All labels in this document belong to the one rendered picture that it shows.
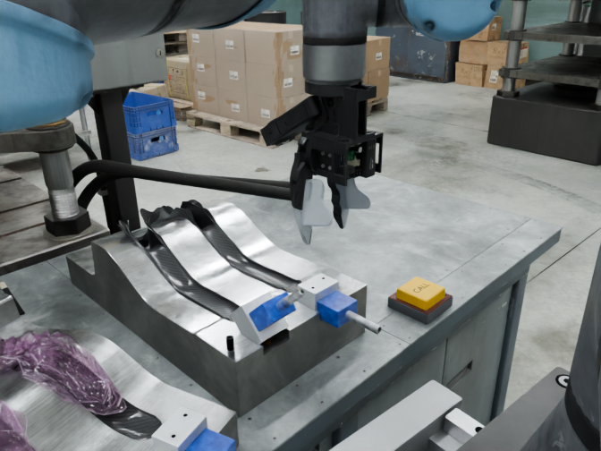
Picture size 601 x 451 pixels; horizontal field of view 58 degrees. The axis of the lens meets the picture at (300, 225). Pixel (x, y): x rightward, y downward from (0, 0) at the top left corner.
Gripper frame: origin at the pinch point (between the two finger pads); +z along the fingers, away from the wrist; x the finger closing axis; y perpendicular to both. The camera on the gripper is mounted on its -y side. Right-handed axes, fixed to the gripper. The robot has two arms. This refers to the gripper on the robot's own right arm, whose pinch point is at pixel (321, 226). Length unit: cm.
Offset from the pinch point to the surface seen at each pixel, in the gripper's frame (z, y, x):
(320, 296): 10.1, 1.2, -1.4
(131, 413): 15.7, -3.3, -29.5
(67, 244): 23, -69, -10
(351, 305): 10.8, 5.2, 0.7
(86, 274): 15.7, -39.8, -17.8
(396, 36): 46, -421, 606
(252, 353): 12.0, 2.0, -15.0
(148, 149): 93, -340, 162
